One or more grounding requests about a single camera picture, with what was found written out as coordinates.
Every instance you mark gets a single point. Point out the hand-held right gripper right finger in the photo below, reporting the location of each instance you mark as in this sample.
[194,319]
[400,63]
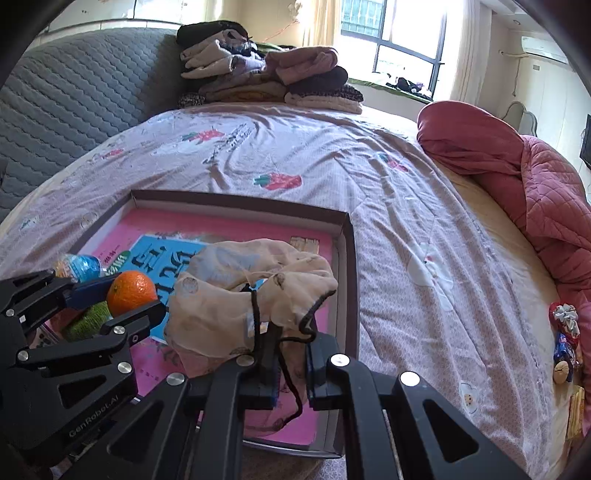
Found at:
[323,364]

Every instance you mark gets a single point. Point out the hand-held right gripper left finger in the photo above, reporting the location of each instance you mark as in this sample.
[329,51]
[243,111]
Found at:
[263,369]

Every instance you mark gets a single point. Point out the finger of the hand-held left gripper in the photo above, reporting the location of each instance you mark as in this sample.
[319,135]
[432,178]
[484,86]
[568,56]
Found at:
[87,293]
[138,316]

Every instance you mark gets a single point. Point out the orange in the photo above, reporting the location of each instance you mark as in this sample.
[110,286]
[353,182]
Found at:
[131,290]

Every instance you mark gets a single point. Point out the small water bottle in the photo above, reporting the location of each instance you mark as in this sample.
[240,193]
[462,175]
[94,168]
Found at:
[81,266]

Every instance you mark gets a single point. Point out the green fuzzy hair scrunchie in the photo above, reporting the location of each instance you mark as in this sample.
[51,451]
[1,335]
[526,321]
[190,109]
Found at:
[87,323]

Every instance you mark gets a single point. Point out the shallow cardboard box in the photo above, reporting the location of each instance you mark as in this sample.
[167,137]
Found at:
[231,203]

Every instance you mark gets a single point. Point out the pink picture book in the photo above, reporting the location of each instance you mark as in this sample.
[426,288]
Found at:
[138,226]

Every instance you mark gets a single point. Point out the pink strawberry printed bedspread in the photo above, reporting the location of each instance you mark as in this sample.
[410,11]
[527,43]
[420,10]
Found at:
[369,184]

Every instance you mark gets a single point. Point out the grey quilted headboard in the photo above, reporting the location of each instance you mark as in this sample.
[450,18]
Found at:
[69,92]

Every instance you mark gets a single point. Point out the beige bed sheet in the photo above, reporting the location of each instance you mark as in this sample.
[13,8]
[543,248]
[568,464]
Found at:
[508,240]

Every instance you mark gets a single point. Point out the blue snack packet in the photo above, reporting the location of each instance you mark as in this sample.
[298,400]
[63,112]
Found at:
[564,350]

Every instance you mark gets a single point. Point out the red and white scrunchie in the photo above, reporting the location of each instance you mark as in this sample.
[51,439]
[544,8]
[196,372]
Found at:
[565,318]

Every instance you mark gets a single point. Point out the yellow snack packet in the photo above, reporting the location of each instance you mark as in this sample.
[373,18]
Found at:
[576,410]

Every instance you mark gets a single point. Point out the red quilted blanket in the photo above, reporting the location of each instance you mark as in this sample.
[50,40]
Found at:
[461,134]

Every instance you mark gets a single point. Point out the green windowsill mat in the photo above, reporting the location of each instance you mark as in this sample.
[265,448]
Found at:
[364,85]

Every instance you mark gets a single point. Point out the dark clothes on windowsill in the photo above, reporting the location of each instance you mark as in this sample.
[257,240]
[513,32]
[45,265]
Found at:
[408,85]

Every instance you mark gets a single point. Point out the pile of folded clothes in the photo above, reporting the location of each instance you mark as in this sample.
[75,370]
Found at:
[295,64]

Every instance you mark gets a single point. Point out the cream curtain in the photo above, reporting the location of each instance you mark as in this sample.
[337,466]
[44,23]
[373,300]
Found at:
[471,46]
[321,23]

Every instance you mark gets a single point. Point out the black television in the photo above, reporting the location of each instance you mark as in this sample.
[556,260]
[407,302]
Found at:
[586,141]

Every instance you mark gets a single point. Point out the window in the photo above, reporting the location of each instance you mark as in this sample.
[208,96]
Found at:
[411,27]

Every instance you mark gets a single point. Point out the white air conditioner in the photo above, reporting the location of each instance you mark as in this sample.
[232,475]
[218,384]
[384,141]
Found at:
[542,48]

